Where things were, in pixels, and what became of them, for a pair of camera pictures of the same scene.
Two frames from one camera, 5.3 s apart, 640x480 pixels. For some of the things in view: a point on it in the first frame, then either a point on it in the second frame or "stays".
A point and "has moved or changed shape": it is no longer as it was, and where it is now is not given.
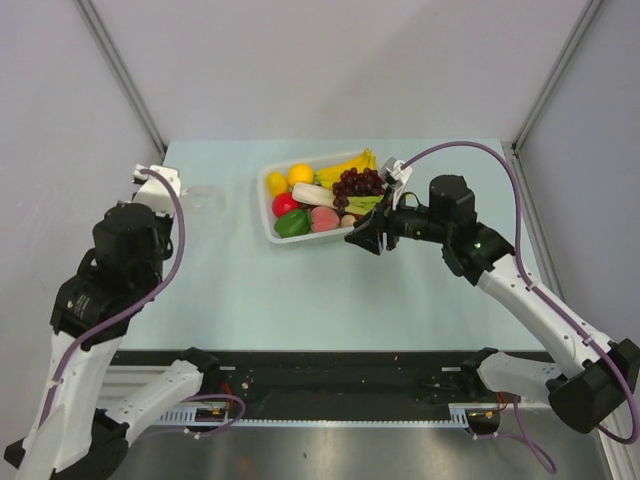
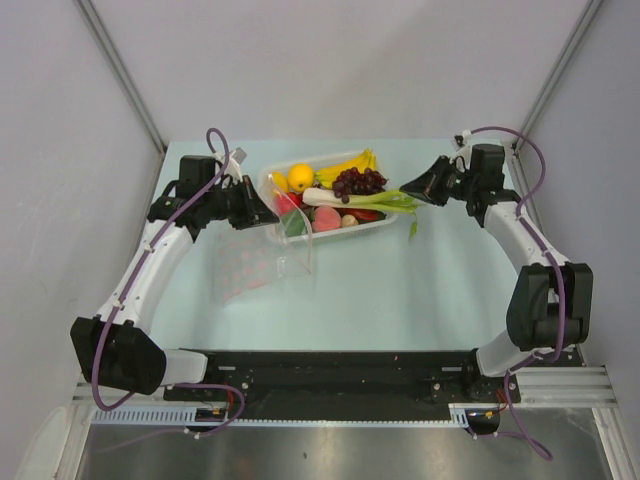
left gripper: (166, 207) → (254, 211)
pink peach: (324, 218) stays
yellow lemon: (277, 183) stays
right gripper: (368, 233) → (420, 187)
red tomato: (283, 203) stays
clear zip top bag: (204, 197) has moved or changed shape
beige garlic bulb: (348, 220) stays
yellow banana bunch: (329, 175) stays
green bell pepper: (293, 223) stays
